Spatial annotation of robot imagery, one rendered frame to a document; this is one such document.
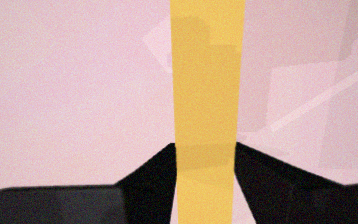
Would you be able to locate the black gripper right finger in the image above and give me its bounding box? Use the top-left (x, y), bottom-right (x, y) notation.
top-left (234, 141), bottom-right (358, 224)

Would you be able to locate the yellow bar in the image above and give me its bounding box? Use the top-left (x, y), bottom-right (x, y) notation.
top-left (170, 0), bottom-right (246, 224)

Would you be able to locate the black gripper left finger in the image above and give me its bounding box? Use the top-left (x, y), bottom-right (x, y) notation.
top-left (0, 143), bottom-right (177, 224)

